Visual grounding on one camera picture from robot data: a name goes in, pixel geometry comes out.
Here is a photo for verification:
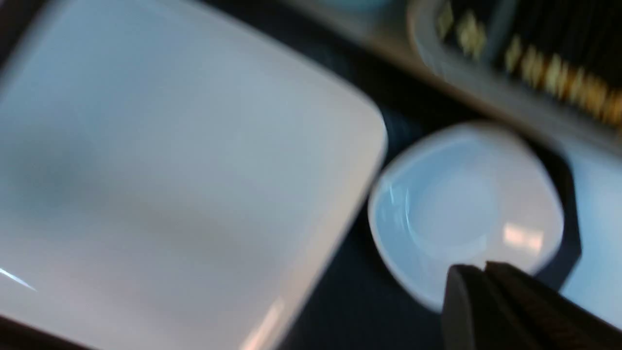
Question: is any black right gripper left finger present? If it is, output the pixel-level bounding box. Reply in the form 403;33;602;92
441;264;540;350

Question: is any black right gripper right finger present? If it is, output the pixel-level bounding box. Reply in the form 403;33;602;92
485;262;621;350

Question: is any white bowl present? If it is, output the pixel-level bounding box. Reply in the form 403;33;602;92
367;122;565;313

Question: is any large white square plate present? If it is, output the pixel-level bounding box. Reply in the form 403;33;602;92
0;0;387;350

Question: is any black serving tray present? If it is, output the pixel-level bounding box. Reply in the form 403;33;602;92
0;0;583;350

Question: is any pile of black chopsticks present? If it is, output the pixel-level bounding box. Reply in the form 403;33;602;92
433;0;621;129

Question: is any brown grey plastic bin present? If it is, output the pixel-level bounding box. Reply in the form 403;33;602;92
284;0;622;157

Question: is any teal plastic bin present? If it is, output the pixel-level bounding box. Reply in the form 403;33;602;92
318;0;394;13

